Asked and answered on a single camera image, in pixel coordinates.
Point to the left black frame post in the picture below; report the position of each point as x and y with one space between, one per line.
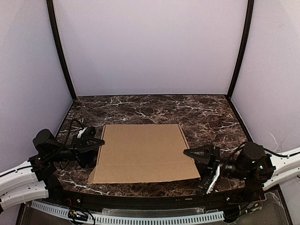
59 48

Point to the right black frame post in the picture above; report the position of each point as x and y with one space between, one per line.
242 48

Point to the left small circuit board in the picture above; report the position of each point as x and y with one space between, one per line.
77 215

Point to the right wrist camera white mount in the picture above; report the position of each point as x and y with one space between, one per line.
208 178

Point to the black front frame rail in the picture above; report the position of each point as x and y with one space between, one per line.
222 200

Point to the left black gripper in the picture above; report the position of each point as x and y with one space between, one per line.
82 145

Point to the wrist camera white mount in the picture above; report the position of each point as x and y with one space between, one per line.
208 178
87 132

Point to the right small circuit board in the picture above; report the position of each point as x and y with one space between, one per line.
250 208

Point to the white slotted cable duct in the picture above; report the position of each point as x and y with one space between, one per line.
192 216

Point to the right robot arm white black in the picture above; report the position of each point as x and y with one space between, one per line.
257 166

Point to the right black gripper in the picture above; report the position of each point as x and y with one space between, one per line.
211 159

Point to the small circuit board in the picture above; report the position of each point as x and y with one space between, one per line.
77 215
250 208

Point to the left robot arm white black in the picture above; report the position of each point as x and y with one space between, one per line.
35 179

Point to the brown cardboard box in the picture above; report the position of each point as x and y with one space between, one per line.
143 154

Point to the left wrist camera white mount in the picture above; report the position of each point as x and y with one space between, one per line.
87 132

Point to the black frame post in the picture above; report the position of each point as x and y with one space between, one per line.
59 48
242 48

